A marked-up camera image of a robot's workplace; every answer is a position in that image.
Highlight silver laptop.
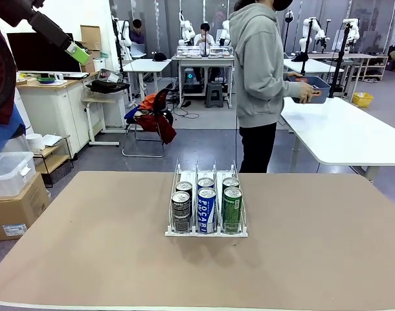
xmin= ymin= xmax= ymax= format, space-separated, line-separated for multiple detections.
xmin=130 ymin=43 xmax=147 ymax=59

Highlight black stand with white head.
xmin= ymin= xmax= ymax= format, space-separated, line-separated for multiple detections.
xmin=283 ymin=8 xmax=295 ymax=58

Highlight yellow plastic crate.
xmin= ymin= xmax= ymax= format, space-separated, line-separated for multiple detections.
xmin=352 ymin=91 xmax=374 ymax=108

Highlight small brown cardboard box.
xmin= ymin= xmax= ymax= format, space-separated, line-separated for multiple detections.
xmin=80 ymin=50 xmax=102 ymax=74

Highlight person in grey hoodie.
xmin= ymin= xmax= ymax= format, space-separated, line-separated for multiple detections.
xmin=229 ymin=0 xmax=294 ymax=174

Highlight long wooden workbench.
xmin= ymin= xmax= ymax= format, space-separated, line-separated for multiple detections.
xmin=309 ymin=52 xmax=390 ymax=82

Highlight blue plastic bin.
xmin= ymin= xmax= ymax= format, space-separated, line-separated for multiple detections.
xmin=287 ymin=75 xmax=332 ymax=104

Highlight white rolling side table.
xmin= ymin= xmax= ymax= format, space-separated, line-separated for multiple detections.
xmin=82 ymin=96 xmax=129 ymax=147

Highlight grey frame desk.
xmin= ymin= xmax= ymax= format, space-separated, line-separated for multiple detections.
xmin=170 ymin=54 xmax=234 ymax=109

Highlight clear wrapped package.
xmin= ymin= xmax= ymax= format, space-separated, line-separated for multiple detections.
xmin=96 ymin=68 xmax=124 ymax=84

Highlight white papers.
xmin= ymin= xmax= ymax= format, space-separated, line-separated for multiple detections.
xmin=41 ymin=133 xmax=63 ymax=147

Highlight grey plastic stool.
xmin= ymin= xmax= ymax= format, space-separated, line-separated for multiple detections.
xmin=205 ymin=82 xmax=225 ymax=109

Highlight white cabinet with wooden top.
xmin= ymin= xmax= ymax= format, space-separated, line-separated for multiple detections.
xmin=16 ymin=73 xmax=100 ymax=161

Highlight clear plastic storage box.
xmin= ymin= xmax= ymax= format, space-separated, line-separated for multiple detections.
xmin=0 ymin=151 xmax=36 ymax=198

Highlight large black monitor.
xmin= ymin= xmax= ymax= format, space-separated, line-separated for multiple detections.
xmin=6 ymin=32 xmax=82 ymax=73

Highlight black tripod pole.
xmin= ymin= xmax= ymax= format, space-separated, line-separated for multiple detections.
xmin=328 ymin=21 xmax=353 ymax=98
xmin=299 ymin=17 xmax=315 ymax=78

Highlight seated person in white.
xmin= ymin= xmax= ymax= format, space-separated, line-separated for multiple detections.
xmin=193 ymin=22 xmax=217 ymax=46

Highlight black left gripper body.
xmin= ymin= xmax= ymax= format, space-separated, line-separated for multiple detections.
xmin=0 ymin=0 xmax=35 ymax=28

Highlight low wooden metal shelf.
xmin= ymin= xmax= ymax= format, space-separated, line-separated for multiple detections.
xmin=32 ymin=135 xmax=75 ymax=188

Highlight white paper roll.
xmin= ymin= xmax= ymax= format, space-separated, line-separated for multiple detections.
xmin=25 ymin=133 xmax=46 ymax=152

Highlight black floor cable bundle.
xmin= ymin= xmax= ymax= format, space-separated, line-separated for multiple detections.
xmin=171 ymin=100 xmax=201 ymax=120

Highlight black office chair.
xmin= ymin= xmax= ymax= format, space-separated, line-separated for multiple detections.
xmin=121 ymin=82 xmax=177 ymax=159

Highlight clear lidded container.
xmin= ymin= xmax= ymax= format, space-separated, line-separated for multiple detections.
xmin=177 ymin=45 xmax=205 ymax=59
xmin=209 ymin=45 xmax=234 ymax=59

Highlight large brown cardboard box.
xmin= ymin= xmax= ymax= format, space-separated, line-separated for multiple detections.
xmin=0 ymin=172 xmax=52 ymax=242

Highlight large white table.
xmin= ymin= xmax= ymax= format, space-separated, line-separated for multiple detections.
xmin=279 ymin=96 xmax=395 ymax=182

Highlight white background table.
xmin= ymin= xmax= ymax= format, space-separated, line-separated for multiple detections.
xmin=283 ymin=58 xmax=346 ymax=97
xmin=122 ymin=58 xmax=172 ymax=101

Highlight open brown cardboard box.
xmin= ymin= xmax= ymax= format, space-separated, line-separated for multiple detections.
xmin=80 ymin=25 xmax=102 ymax=52

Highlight person's right forearm grey sleeve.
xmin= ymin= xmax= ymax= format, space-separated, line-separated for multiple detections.
xmin=265 ymin=79 xmax=302 ymax=100

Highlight white keyboard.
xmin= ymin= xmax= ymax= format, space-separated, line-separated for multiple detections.
xmin=53 ymin=71 xmax=90 ymax=80

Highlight black Pepsi can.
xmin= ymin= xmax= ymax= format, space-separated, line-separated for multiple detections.
xmin=171 ymin=190 xmax=192 ymax=234
xmin=175 ymin=181 xmax=194 ymax=199

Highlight black bag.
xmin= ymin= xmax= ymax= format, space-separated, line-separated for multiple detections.
xmin=86 ymin=79 xmax=131 ymax=94

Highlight blue Pocari Sweat can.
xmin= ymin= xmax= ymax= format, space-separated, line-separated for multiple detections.
xmin=197 ymin=177 xmax=216 ymax=190
xmin=196 ymin=187 xmax=218 ymax=234

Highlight green beverage can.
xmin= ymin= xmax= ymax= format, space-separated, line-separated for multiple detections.
xmin=221 ymin=177 xmax=241 ymax=190
xmin=222 ymin=187 xmax=243 ymax=235

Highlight computer tower with blue light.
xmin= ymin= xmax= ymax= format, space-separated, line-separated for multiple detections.
xmin=183 ymin=69 xmax=202 ymax=86

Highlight person's right hand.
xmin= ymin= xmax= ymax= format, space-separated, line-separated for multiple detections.
xmin=297 ymin=80 xmax=315 ymax=105

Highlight seated person in purple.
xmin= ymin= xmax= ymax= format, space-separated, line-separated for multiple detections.
xmin=129 ymin=19 xmax=147 ymax=45

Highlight white wire can dispenser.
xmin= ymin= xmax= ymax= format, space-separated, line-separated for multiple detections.
xmin=164 ymin=158 xmax=250 ymax=238

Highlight blue cloth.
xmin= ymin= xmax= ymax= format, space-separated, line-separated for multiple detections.
xmin=0 ymin=105 xmax=26 ymax=153

